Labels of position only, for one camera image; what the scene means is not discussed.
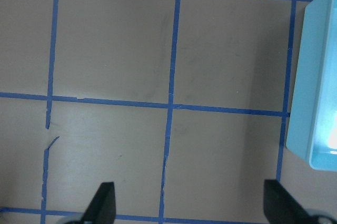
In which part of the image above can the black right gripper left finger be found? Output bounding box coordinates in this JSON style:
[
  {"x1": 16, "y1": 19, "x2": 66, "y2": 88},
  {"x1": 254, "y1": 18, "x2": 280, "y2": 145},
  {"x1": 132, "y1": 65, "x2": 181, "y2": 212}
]
[{"x1": 82, "y1": 182, "x2": 116, "y2": 224}]

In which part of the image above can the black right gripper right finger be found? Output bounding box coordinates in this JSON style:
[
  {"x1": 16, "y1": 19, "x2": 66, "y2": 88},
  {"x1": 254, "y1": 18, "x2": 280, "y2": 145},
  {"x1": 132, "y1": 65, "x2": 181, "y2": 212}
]
[{"x1": 264, "y1": 179, "x2": 319, "y2": 224}]

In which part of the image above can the turquoise plastic bin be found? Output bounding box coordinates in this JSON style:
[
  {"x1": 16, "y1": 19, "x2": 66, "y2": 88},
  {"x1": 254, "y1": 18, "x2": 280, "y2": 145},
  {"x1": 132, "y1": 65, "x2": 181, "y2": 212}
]
[{"x1": 286, "y1": 0, "x2": 336, "y2": 171}]

